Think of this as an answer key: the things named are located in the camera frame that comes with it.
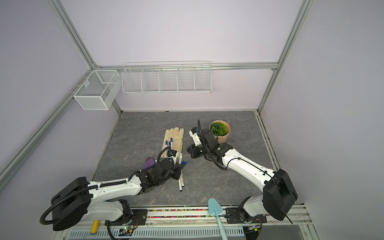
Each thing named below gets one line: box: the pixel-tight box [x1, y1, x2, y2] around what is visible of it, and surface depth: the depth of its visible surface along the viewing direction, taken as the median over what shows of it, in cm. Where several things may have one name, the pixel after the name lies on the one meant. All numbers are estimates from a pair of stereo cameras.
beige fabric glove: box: [161, 127, 185, 158], surface depth 107 cm
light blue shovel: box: [208, 198, 229, 240], surface depth 75 cm
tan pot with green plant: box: [209, 120, 231, 144], surface depth 98 cm
